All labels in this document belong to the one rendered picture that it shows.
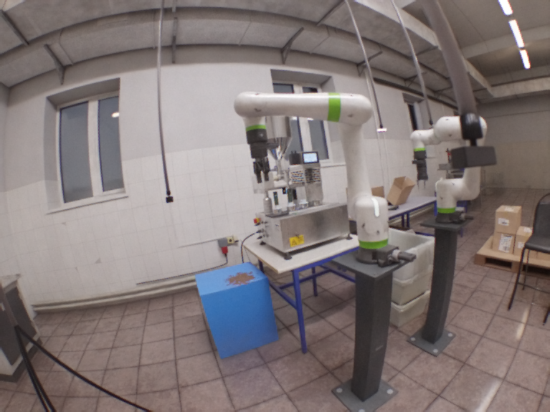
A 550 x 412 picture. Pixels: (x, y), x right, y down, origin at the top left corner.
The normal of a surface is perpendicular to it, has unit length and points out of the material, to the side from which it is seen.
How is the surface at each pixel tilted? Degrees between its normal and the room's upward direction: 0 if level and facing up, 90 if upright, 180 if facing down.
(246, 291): 90
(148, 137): 90
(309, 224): 90
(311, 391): 0
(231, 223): 90
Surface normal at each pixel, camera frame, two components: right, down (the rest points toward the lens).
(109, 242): 0.40, 0.05
